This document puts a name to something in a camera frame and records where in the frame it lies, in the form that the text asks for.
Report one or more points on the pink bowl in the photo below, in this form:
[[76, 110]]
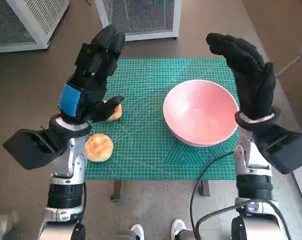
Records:
[[200, 112]]

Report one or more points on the round toy bread bun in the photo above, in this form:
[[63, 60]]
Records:
[[99, 147]]

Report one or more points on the dark table leg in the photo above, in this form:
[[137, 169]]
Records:
[[204, 187], [116, 190]]

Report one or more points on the white mesh cabinet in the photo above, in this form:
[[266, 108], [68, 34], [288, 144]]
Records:
[[28, 22], [140, 17]]

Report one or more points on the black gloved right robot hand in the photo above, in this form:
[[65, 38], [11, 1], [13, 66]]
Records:
[[253, 85]]

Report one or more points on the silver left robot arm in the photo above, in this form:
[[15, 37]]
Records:
[[65, 190]]

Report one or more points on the long orange toy bread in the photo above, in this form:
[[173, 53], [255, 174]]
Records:
[[116, 115]]

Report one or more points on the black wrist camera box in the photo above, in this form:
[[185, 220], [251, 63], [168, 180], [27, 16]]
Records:
[[33, 147], [283, 150]]

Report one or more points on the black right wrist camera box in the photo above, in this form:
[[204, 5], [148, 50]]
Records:
[[283, 150]]

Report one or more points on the green cutting mat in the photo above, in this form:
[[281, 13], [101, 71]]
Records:
[[145, 100]]

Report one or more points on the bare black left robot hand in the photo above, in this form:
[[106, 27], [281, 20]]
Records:
[[90, 75]]

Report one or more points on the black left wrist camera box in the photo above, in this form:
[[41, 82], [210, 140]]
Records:
[[33, 147]]

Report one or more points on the white and black shoe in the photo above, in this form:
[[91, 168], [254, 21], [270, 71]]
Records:
[[138, 231], [178, 228]]

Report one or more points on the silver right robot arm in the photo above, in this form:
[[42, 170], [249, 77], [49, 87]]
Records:
[[253, 185]]

